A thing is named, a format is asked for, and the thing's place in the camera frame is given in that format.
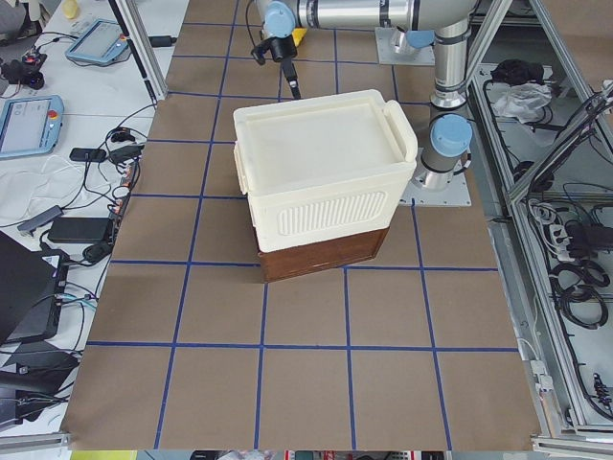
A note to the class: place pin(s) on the black power brick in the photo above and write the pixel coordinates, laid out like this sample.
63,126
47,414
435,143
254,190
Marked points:
79,230

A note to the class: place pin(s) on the blue teach pendant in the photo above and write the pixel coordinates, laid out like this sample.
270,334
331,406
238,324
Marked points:
30,126
101,44

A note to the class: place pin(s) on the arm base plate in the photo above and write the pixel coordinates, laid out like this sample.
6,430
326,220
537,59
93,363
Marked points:
436,189
412,48

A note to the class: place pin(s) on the aluminium frame post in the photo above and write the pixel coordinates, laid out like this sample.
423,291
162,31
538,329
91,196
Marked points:
130,21

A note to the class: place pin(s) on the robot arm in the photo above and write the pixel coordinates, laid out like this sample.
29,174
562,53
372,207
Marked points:
442,25

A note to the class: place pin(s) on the yellow plush dinosaur toy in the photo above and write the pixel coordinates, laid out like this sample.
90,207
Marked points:
298,35

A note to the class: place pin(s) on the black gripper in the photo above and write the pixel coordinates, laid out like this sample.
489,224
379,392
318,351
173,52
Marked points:
279,49

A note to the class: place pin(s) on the blue teach pendant near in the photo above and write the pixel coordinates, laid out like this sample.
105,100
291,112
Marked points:
30,126

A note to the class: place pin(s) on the cream plastic storage box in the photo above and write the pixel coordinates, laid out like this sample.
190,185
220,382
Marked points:
323,168

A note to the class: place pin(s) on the white crumpled cloth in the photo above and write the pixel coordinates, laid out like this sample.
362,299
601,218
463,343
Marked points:
526,102

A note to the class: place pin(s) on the dark wooden drawer cabinet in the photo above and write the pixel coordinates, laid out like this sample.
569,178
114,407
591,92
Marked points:
319,256

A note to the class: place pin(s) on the blue teach pendant far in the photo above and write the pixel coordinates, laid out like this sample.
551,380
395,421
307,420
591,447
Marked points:
101,44

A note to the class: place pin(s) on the black laptop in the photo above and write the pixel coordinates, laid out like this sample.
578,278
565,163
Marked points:
31,282

